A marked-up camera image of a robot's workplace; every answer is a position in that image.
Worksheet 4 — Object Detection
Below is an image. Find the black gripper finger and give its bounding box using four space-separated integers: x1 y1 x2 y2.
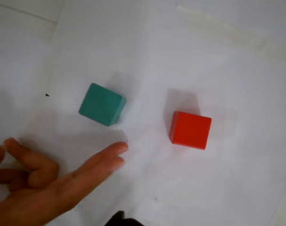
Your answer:
104 210 126 226
123 218 144 226

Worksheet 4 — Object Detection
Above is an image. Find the red cube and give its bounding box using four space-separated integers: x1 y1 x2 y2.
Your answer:
169 111 213 150

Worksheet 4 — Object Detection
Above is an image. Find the teal blue cube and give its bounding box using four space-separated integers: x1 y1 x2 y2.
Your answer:
78 82 127 127

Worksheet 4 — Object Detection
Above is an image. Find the bare person hand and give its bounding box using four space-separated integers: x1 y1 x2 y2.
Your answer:
0 137 129 226

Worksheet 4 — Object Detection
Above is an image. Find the white paper sheet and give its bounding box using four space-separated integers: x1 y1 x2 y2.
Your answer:
39 0 286 226

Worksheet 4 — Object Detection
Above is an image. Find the long beige masking tape strip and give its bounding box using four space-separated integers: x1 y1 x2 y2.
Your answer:
175 4 270 49

